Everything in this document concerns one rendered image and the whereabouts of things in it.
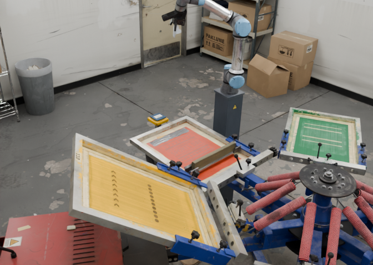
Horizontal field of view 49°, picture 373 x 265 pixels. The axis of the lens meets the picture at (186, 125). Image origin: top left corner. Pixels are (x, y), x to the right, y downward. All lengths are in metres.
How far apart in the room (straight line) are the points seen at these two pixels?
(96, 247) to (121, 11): 4.87
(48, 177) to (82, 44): 2.45
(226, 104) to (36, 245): 1.87
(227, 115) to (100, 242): 1.69
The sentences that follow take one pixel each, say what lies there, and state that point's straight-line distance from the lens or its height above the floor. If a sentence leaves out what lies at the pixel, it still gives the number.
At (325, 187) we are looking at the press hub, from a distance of 2.28.
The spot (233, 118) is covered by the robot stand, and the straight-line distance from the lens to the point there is 3.48.
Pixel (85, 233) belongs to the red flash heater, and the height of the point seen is 1.10.
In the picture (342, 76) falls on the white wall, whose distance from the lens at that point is 6.60.
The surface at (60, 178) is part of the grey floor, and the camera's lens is 4.51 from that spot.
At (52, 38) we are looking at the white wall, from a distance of 6.08.
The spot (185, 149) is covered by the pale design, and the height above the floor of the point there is 0.96.
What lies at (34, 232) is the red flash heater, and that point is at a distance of 2.30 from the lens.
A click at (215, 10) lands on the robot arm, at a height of 1.88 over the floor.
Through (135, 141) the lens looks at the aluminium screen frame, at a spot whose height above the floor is 0.99.
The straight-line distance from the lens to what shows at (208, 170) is 2.87.
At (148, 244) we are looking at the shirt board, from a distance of 2.35.
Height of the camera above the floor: 2.64
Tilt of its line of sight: 30 degrees down
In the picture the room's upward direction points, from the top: 1 degrees clockwise
